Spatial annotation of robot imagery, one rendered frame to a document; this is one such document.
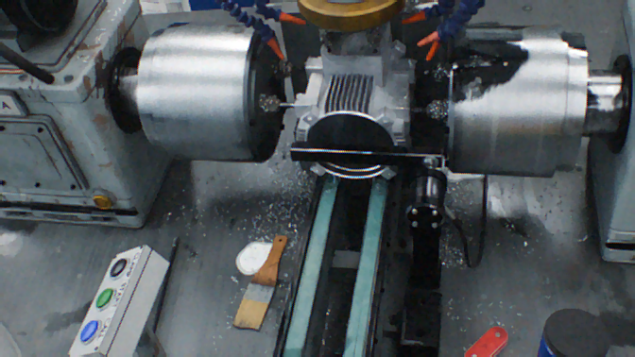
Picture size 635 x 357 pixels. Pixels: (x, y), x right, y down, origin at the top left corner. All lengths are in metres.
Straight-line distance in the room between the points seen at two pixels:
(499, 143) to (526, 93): 0.09
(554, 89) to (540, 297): 0.37
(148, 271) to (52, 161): 0.41
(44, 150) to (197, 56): 0.34
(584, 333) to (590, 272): 0.57
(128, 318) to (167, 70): 0.43
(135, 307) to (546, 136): 0.64
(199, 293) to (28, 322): 0.31
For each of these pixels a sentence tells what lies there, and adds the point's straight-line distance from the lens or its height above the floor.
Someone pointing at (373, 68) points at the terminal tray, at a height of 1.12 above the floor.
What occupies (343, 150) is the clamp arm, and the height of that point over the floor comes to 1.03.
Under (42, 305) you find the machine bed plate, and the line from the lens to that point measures 1.38.
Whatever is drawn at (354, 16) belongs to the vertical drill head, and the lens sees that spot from 1.04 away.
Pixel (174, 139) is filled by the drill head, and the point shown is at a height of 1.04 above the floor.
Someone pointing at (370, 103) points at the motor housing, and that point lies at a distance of 1.10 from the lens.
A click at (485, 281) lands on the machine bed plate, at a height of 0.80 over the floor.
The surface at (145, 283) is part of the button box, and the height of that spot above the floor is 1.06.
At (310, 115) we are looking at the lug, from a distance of 1.11.
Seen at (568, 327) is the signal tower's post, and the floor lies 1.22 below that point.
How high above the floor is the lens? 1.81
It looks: 47 degrees down
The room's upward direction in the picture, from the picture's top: 9 degrees counter-clockwise
